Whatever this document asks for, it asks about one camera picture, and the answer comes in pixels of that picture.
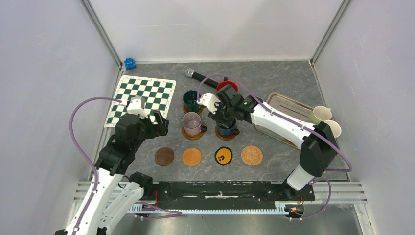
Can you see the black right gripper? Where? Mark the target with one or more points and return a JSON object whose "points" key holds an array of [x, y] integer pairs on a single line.
{"points": [[223, 116]]}

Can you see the lilac cup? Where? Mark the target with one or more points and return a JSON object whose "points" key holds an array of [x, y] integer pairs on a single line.
{"points": [[192, 124]]}

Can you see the cream cup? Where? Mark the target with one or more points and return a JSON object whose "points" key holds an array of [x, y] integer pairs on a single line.
{"points": [[335, 128], [320, 114]]}

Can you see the dark blue mug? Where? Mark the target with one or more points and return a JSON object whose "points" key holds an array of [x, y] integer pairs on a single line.
{"points": [[227, 131]]}

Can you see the woven rattan coaster near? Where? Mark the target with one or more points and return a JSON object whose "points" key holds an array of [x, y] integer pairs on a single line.
{"points": [[252, 155]]}

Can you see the dark walnut wooden coaster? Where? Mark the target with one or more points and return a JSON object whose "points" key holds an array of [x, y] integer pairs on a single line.
{"points": [[164, 156]]}

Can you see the reddish brown grooved coaster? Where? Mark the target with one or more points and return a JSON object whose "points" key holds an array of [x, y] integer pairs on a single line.
{"points": [[227, 138]]}

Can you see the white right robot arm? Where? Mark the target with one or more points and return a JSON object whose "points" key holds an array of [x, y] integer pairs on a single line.
{"points": [[316, 143]]}

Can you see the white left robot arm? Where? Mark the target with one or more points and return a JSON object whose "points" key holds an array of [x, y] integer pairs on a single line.
{"points": [[96, 215]]}

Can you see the dark green mug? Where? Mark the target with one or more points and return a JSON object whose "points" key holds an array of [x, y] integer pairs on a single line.
{"points": [[190, 100]]}

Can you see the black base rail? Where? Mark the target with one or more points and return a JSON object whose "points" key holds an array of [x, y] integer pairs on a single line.
{"points": [[224, 195]]}

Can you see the brown grooved wooden coaster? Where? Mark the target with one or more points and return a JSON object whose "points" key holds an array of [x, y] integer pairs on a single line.
{"points": [[185, 110]]}

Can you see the light brown grooved coaster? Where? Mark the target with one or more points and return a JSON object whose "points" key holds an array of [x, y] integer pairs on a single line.
{"points": [[190, 137]]}

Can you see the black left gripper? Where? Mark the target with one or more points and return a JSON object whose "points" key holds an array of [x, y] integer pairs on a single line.
{"points": [[160, 129]]}

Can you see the green white chessboard mat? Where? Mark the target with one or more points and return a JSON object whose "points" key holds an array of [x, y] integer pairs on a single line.
{"points": [[157, 92]]}

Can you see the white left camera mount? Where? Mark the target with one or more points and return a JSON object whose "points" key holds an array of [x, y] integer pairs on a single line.
{"points": [[136, 106]]}

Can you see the light orange wooden coaster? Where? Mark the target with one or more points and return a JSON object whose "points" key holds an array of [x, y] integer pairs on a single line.
{"points": [[191, 156]]}

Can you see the blue toy car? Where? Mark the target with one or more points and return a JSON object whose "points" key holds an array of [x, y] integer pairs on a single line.
{"points": [[129, 63]]}

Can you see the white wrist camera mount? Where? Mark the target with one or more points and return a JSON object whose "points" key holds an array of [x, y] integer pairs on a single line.
{"points": [[210, 101]]}

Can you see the orange black felt coaster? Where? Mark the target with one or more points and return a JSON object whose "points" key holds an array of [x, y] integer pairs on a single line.
{"points": [[223, 156]]}

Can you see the black handheld microphone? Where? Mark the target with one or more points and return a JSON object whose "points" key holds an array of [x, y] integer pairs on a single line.
{"points": [[195, 75]]}

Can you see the metal serving tray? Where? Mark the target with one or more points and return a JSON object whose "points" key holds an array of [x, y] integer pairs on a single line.
{"points": [[289, 107]]}

